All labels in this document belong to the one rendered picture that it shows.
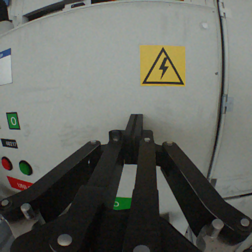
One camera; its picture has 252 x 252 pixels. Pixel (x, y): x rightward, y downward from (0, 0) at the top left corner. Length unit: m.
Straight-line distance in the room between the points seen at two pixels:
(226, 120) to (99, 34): 0.45
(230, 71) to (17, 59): 0.52
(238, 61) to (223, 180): 0.43
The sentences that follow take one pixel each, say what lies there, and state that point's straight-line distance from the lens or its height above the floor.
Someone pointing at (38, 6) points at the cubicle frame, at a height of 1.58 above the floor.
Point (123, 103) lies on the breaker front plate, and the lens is 0.20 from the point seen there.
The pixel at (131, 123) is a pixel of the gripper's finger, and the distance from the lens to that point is 0.17.
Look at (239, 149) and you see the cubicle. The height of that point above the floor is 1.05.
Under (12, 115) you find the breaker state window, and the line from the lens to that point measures 0.30.
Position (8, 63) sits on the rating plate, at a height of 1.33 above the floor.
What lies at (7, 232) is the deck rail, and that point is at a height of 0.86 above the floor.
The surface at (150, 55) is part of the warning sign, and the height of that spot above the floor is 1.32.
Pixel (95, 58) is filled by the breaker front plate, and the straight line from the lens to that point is 0.21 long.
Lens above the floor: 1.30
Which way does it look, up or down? 19 degrees down
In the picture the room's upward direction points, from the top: 2 degrees counter-clockwise
